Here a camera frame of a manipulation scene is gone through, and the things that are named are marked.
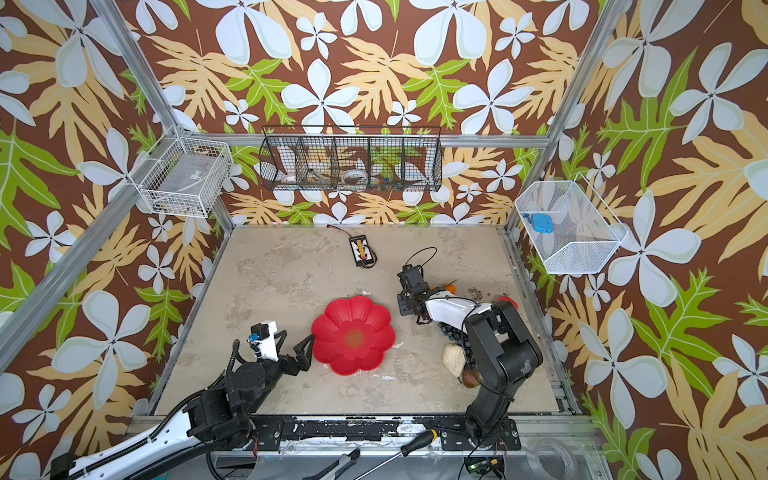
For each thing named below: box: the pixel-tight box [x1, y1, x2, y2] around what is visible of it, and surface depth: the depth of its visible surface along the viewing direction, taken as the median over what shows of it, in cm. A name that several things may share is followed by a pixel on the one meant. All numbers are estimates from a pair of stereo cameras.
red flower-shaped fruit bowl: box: [312, 296, 396, 376], surface depth 93 cm
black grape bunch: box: [438, 322, 476, 370], surface depth 89 cm
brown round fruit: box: [462, 368, 483, 388], surface depth 81 cm
